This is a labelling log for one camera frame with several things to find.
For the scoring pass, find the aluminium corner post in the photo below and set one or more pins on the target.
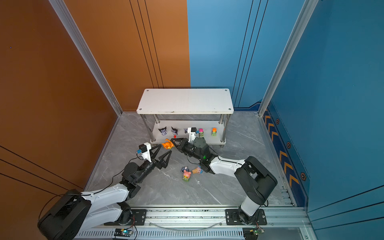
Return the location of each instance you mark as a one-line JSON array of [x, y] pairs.
[[76, 36], [295, 36]]

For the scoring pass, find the black purple kuromi figure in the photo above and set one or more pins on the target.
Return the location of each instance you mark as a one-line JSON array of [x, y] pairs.
[[163, 131]]

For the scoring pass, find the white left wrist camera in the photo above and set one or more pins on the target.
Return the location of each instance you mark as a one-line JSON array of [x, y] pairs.
[[144, 151]]

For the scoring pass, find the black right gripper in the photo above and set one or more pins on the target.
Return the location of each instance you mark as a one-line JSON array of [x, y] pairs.
[[183, 145]]

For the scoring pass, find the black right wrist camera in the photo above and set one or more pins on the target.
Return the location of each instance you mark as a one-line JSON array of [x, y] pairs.
[[192, 134]]

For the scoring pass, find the circuit board right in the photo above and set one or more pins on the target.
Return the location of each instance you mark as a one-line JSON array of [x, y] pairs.
[[252, 233]]

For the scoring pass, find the green circuit board left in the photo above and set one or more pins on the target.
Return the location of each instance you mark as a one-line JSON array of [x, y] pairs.
[[123, 233]]

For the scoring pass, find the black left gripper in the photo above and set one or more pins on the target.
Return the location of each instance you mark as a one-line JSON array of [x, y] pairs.
[[165, 164]]

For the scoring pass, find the blue small toy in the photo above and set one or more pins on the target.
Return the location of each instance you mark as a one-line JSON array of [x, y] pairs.
[[197, 170]]

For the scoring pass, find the white two-tier metal shelf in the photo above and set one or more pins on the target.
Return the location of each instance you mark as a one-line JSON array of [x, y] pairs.
[[185, 108]]

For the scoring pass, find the orange fox toy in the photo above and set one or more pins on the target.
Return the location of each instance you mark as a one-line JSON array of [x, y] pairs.
[[168, 144]]

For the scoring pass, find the aluminium corner post right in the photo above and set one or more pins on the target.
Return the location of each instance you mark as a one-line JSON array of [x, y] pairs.
[[295, 36]]

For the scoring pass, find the grey donkey toy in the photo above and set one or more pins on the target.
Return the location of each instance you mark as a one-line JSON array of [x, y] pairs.
[[185, 168]]

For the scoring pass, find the pink pig toy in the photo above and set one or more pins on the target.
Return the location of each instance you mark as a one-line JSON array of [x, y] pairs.
[[186, 175]]

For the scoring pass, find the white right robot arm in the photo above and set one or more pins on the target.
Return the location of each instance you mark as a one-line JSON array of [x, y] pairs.
[[255, 179]]

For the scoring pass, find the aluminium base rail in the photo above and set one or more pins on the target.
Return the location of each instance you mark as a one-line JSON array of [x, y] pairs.
[[208, 223]]

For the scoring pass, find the aluminium corner post left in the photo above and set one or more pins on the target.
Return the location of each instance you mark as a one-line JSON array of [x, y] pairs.
[[76, 36]]

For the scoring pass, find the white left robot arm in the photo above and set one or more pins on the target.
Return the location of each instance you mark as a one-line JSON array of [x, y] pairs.
[[78, 211]]

